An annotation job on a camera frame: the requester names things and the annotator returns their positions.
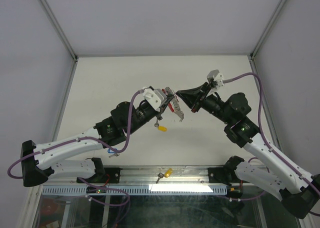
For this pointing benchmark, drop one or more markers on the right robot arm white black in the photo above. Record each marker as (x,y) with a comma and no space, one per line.
(297,189)

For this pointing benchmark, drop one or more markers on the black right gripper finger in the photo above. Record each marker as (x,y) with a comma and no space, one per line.
(192,91)
(191,100)

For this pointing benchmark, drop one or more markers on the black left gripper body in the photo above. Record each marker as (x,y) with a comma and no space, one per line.
(158,116)

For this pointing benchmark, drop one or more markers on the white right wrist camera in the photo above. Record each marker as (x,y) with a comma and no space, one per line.
(215,79)

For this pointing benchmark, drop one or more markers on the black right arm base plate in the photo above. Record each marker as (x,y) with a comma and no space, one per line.
(222,175)

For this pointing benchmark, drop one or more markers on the aluminium mounting rail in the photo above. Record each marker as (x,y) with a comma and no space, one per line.
(144,175)

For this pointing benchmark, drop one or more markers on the aluminium frame post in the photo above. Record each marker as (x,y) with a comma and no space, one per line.
(57,27)
(268,28)

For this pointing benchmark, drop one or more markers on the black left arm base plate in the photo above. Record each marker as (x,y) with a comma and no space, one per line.
(111,175)

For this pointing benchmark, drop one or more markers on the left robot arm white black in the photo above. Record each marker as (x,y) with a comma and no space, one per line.
(42,162)

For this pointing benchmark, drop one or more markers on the blue tag key on table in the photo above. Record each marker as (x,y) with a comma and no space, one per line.
(112,153)

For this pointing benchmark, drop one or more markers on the metal keyring holder red handle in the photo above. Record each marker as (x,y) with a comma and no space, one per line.
(174,109)

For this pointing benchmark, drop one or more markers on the right aluminium frame post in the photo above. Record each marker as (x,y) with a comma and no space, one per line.
(268,28)

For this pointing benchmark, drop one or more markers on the white slotted cable duct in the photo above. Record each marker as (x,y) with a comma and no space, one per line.
(136,190)

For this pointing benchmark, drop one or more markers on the left aluminium frame post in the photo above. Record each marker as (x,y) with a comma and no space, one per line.
(57,27)

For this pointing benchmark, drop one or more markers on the yellow tag key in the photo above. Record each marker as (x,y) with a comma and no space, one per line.
(161,175)
(160,127)

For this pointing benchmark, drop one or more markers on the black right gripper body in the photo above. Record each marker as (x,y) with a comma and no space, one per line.
(198,103)

